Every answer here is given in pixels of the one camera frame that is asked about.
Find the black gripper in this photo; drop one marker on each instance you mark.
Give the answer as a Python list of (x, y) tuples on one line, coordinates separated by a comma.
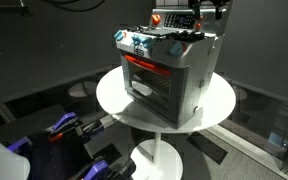
[(217, 2)]

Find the small red stove button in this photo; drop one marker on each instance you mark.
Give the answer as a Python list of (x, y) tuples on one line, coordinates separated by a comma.
[(198, 25), (201, 18)]

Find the blue stove knob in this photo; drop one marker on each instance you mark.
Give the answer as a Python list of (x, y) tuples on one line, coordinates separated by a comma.
[(136, 40), (118, 35), (176, 49), (147, 42)]

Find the large red round stove button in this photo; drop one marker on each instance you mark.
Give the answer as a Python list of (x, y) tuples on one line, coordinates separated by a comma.
[(156, 19)]

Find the grey toy kitchen stove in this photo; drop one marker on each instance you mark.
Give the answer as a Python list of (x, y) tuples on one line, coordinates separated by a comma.
[(190, 80)]

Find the white rounded plastic object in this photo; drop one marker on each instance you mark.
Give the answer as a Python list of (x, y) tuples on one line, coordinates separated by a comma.
[(2, 160)]

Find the white round pedestal table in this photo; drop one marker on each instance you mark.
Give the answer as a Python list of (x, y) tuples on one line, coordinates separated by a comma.
[(214, 103)]

